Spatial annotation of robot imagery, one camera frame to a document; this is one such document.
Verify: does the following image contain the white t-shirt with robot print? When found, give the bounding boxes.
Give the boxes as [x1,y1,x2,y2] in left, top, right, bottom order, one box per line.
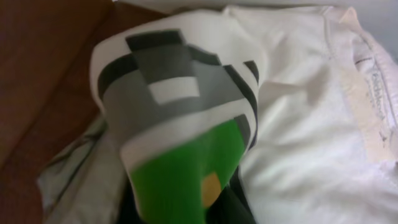
[38,6,397,223]

